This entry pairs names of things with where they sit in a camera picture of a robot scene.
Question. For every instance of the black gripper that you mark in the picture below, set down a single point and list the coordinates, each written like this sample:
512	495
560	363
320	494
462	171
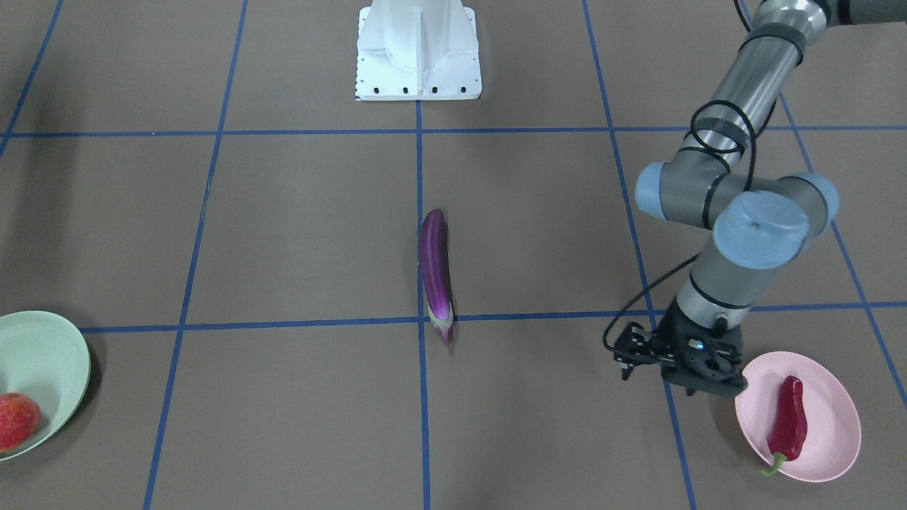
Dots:
672	333

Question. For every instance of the red chili pepper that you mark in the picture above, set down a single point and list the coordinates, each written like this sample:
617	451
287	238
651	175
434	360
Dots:
790	428

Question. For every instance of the red pomegranate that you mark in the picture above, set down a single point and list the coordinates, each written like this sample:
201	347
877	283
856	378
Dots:
20	418

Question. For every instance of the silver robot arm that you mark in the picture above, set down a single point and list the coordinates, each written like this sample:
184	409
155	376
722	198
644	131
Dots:
756	225

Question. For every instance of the pink plate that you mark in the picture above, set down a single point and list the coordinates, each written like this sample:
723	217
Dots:
833	435

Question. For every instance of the purple eggplant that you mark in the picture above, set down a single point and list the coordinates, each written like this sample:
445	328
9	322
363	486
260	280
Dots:
434	268

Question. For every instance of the green plate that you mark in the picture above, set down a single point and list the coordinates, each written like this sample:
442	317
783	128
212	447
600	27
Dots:
46	358

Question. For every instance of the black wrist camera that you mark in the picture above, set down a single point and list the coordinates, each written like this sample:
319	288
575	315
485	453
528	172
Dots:
636	347

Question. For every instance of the white camera pillar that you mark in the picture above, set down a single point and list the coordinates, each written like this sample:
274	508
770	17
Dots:
417	51

